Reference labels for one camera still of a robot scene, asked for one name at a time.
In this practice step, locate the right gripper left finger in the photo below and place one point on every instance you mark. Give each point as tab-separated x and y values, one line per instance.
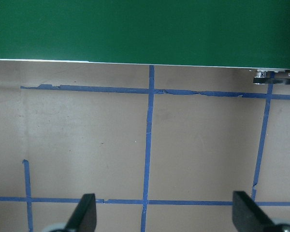
84	217

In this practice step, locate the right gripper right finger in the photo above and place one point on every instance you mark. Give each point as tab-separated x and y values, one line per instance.
247	216

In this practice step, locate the green conveyor belt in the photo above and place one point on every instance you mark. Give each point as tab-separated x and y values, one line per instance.
210	33

